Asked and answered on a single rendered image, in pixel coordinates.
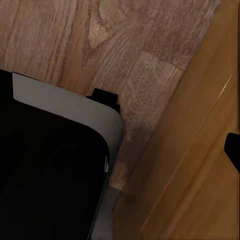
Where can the door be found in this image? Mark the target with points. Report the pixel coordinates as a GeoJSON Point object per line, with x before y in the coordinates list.
{"type": "Point", "coordinates": [184, 186]}

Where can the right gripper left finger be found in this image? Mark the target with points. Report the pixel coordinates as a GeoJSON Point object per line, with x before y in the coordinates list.
{"type": "Point", "coordinates": [12, 149]}

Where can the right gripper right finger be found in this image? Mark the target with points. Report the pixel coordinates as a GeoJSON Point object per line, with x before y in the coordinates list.
{"type": "Point", "coordinates": [232, 149]}

